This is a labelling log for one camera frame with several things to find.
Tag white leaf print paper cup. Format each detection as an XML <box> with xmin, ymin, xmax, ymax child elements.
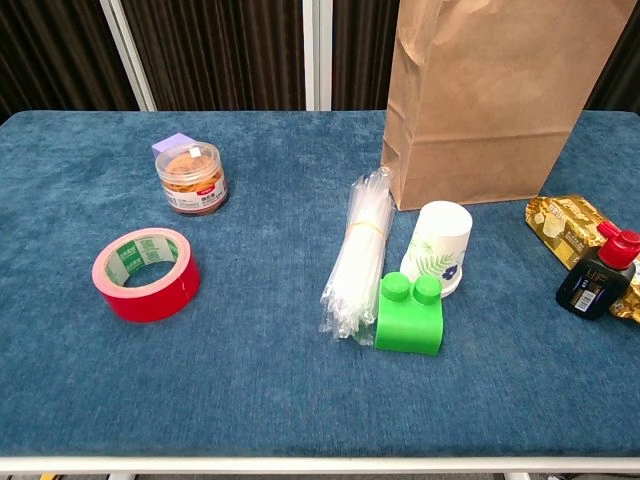
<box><xmin>399</xmin><ymin>199</ymin><xmax>474</xmax><ymax>300</ymax></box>

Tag clear jar of rubber bands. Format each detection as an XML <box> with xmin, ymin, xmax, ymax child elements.
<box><xmin>153</xmin><ymin>141</ymin><xmax>230</xmax><ymax>218</ymax></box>

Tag white table frame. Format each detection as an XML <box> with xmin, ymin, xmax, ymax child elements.
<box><xmin>0</xmin><ymin>454</ymin><xmax>640</xmax><ymax>480</ymax></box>

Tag brown paper bag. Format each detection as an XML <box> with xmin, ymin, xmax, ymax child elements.
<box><xmin>380</xmin><ymin>0</ymin><xmax>640</xmax><ymax>211</ymax></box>

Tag purple cube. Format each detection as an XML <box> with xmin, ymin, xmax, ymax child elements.
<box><xmin>150</xmin><ymin>132</ymin><xmax>194</xmax><ymax>160</ymax></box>

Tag red adhesive tape roll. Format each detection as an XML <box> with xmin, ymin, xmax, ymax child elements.
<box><xmin>91</xmin><ymin>227</ymin><xmax>202</xmax><ymax>324</ymax></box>

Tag white plastic zip ties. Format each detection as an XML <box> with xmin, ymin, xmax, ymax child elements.
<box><xmin>319</xmin><ymin>167</ymin><xmax>396</xmax><ymax>346</ymax></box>

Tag gold foil snack package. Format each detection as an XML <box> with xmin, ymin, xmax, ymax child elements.
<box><xmin>523</xmin><ymin>194</ymin><xmax>640</xmax><ymax>324</ymax></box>

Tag green toy building block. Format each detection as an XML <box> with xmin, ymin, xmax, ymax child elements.
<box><xmin>373</xmin><ymin>272</ymin><xmax>447</xmax><ymax>357</ymax></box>

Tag black ink bottle red cap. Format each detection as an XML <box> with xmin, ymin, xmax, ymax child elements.
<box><xmin>555</xmin><ymin>220</ymin><xmax>640</xmax><ymax>321</ymax></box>

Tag black pleated partition panel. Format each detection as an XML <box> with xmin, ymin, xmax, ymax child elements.
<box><xmin>584</xmin><ymin>14</ymin><xmax>640</xmax><ymax>112</ymax></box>
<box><xmin>0</xmin><ymin>0</ymin><xmax>157</xmax><ymax>124</ymax></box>
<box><xmin>119</xmin><ymin>0</ymin><xmax>319</xmax><ymax>112</ymax></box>
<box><xmin>317</xmin><ymin>0</ymin><xmax>404</xmax><ymax>112</ymax></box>

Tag blue table cloth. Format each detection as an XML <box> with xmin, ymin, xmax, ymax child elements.
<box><xmin>0</xmin><ymin>109</ymin><xmax>640</xmax><ymax>459</ymax></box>

